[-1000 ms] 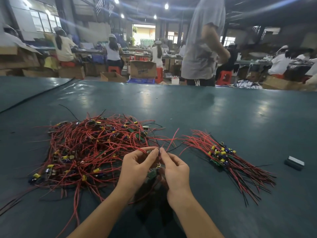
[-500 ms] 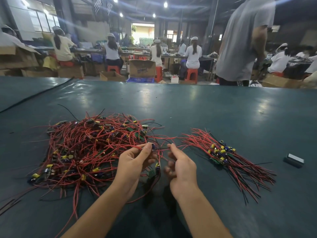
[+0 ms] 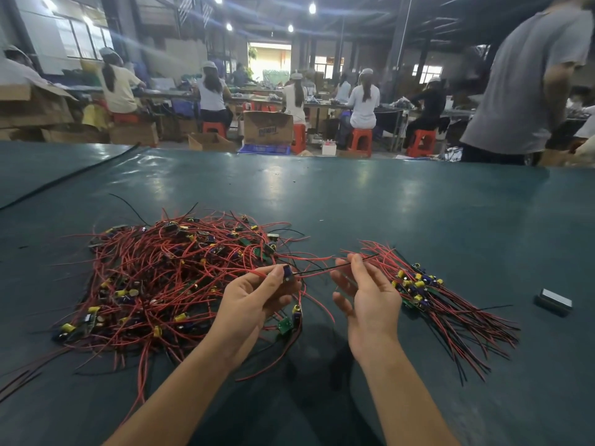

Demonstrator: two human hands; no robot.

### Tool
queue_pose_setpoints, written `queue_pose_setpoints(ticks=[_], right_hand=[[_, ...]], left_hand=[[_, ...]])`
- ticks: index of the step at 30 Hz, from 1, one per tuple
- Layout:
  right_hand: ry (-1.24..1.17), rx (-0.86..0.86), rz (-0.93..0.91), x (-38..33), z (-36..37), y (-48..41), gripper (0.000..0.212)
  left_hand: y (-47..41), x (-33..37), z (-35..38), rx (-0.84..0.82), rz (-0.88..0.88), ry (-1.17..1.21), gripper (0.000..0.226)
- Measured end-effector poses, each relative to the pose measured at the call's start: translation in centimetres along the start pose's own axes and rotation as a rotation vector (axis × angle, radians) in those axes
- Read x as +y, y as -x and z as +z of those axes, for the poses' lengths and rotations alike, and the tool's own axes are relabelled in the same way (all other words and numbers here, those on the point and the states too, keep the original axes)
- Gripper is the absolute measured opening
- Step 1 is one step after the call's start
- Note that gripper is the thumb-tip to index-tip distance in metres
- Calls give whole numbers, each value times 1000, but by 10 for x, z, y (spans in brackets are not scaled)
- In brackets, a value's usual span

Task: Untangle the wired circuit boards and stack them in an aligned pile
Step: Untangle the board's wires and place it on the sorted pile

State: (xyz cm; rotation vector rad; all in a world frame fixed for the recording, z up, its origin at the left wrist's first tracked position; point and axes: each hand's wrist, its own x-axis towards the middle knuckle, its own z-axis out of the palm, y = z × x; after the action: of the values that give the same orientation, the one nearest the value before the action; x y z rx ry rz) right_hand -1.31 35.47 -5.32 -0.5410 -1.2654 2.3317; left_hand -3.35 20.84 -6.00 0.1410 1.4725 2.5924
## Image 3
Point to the large open cardboard box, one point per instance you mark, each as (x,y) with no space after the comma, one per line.
(33,105)

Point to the dark green table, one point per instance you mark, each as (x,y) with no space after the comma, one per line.
(483,218)

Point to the red plastic stool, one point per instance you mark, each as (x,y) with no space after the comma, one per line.
(126,118)
(298,138)
(421,143)
(361,141)
(214,129)

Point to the person's left hand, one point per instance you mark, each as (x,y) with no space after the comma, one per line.
(246,316)

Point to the heap of black white items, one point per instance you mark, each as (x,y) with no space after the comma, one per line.
(453,154)

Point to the yellow sack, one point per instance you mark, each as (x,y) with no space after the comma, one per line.
(95,116)

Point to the blue plastic crate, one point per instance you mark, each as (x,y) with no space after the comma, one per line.
(264,148)

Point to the person's right forearm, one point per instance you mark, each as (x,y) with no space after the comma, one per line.
(409,404)

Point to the person's left forearm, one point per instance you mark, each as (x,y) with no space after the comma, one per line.
(177,399)

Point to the grid window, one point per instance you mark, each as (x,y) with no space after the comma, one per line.
(84,37)

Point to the person's right hand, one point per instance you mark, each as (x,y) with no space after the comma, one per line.
(374,316)

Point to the small black grey block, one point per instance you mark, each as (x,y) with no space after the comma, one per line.
(553,301)

